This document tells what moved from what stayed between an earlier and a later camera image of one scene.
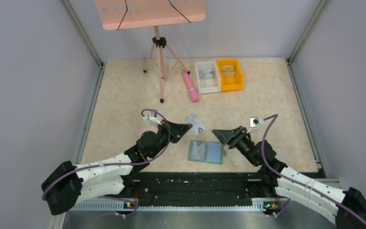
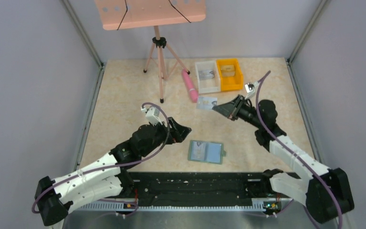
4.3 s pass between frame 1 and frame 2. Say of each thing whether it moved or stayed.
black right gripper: moved
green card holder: stayed
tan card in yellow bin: stayed
